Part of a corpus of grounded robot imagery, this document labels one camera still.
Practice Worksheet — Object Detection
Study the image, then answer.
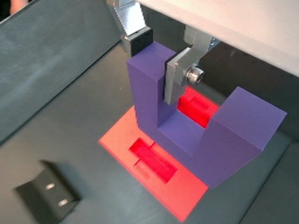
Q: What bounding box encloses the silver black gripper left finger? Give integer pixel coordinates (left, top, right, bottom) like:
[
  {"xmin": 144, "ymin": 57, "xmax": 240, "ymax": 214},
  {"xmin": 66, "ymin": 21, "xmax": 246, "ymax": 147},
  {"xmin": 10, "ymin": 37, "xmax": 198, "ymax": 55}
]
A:
[{"xmin": 107, "ymin": 0, "xmax": 154, "ymax": 57}]

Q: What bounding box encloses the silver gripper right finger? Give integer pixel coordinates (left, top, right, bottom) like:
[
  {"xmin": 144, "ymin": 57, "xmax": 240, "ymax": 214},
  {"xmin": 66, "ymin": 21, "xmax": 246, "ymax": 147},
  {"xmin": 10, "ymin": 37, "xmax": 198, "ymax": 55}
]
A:
[{"xmin": 163, "ymin": 26, "xmax": 212, "ymax": 105}]

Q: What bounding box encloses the purple U-shaped block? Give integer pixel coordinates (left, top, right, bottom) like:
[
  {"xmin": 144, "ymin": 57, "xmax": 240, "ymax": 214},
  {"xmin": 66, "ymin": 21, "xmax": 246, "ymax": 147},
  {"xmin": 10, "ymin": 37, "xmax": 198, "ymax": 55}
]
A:
[{"xmin": 127, "ymin": 42, "xmax": 286, "ymax": 188}]

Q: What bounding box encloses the red slotted board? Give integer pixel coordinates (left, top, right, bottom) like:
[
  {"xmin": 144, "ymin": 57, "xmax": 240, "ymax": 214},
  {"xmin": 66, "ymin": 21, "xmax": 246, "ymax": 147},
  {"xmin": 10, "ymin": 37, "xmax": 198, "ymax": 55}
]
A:
[{"xmin": 98, "ymin": 85, "xmax": 220, "ymax": 223}]

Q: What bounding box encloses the black angle fixture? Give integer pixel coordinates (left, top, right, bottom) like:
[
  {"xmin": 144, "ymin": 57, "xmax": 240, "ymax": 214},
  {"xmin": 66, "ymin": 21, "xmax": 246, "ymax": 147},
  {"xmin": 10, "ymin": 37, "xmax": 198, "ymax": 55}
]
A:
[{"xmin": 14, "ymin": 160, "xmax": 80, "ymax": 224}]

